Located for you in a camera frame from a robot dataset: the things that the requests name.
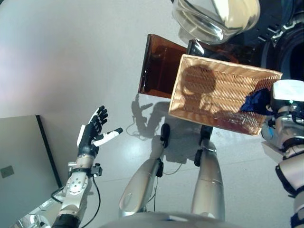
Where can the silver robot right leg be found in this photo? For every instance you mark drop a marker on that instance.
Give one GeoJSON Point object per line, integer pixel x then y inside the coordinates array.
{"type": "Point", "coordinates": [209, 185]}

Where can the grey box cabinet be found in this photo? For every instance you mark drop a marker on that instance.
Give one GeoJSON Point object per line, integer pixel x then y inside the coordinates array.
{"type": "Point", "coordinates": [21, 161]}

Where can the rectangular wicker laundry basket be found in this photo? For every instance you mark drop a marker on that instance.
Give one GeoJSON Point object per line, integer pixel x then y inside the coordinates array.
{"type": "Point", "coordinates": [213, 90]}

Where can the grey washing machine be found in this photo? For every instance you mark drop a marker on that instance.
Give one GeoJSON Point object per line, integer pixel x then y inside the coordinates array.
{"type": "Point", "coordinates": [285, 47]}

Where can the round glass washing machine door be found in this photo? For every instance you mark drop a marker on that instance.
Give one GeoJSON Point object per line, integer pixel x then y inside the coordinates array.
{"type": "Point", "coordinates": [213, 19]}

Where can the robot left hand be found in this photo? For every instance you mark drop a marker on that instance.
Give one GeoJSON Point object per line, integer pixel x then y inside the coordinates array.
{"type": "Point", "coordinates": [86, 139]}

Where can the navy blue cloth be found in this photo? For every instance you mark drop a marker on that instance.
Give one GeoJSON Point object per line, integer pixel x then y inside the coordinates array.
{"type": "Point", "coordinates": [256, 102]}

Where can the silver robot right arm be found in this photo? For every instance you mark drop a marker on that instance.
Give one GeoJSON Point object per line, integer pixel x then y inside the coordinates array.
{"type": "Point", "coordinates": [292, 147]}

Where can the grey robot torso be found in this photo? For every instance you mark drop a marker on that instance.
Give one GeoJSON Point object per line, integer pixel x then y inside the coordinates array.
{"type": "Point", "coordinates": [166, 221]}

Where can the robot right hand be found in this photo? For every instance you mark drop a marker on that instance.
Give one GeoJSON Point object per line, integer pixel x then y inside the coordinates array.
{"type": "Point", "coordinates": [287, 90]}

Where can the brown translucent acrylic stool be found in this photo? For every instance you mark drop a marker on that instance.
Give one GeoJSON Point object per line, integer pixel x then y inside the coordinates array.
{"type": "Point", "coordinates": [156, 71]}

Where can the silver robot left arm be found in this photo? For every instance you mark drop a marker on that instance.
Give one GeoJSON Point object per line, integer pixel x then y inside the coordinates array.
{"type": "Point", "coordinates": [74, 187]}

